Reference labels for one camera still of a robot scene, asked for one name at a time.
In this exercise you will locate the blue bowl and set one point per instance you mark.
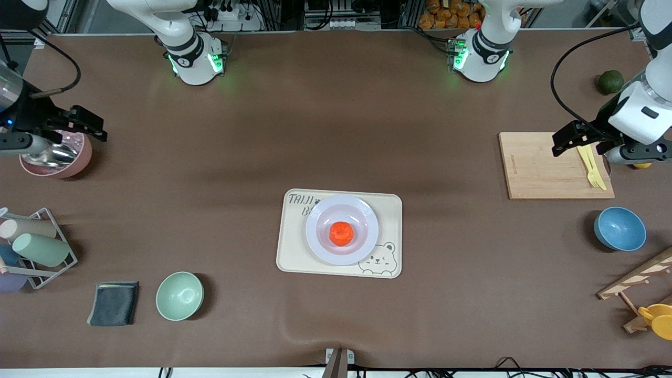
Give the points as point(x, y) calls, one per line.
point(619, 228)

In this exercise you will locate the pale lavender round plate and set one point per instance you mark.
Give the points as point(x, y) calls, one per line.
point(320, 241)

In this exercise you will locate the wooden cutting board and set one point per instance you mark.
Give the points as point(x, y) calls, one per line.
point(546, 168)

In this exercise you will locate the purple cup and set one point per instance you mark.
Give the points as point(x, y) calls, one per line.
point(10, 282)

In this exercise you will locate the white power strip with plugs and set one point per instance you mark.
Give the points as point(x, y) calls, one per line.
point(236, 21)

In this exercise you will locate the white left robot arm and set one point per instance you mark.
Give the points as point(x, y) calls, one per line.
point(480, 58)

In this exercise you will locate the yellow lemon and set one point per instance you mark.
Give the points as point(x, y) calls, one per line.
point(643, 166)

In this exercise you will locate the mint green bowl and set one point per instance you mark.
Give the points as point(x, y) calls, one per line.
point(179, 295)

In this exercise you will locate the aluminium frame profile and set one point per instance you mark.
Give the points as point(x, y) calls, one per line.
point(635, 34)

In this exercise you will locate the pile of orange-brown items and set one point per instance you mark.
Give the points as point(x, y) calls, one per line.
point(446, 16)

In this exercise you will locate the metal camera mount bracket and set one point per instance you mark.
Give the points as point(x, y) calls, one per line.
point(336, 367)

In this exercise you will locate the dark grey folded cloth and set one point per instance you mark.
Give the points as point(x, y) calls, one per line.
point(113, 304)

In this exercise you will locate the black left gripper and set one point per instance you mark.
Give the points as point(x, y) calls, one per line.
point(600, 129)

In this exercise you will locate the blue cup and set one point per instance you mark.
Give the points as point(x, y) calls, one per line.
point(8, 255)

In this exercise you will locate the mint green cup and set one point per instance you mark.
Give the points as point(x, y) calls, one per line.
point(42, 249)

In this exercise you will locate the beige cup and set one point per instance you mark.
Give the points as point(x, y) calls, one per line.
point(26, 229)

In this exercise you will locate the long white power strip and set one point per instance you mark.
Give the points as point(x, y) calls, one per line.
point(354, 23)

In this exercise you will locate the shiny metal scoop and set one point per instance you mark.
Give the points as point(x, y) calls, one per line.
point(58, 156)

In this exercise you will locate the pink bowl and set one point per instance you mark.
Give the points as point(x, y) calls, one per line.
point(79, 160)

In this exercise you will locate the yellow mug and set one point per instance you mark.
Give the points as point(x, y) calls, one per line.
point(661, 320)

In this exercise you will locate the dark green round fruit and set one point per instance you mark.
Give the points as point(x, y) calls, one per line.
point(610, 82)

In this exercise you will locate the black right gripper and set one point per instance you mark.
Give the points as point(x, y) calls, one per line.
point(32, 118)

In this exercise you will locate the cream tray with bear print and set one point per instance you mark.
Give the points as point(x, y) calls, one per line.
point(294, 254)

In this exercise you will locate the wooden peg rack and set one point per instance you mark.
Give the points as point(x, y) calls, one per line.
point(630, 278)

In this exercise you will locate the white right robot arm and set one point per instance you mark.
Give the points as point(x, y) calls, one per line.
point(194, 63)

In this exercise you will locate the orange fruit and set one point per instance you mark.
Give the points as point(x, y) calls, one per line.
point(341, 233)

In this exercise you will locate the yellow plastic fork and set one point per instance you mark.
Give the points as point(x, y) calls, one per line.
point(589, 168)

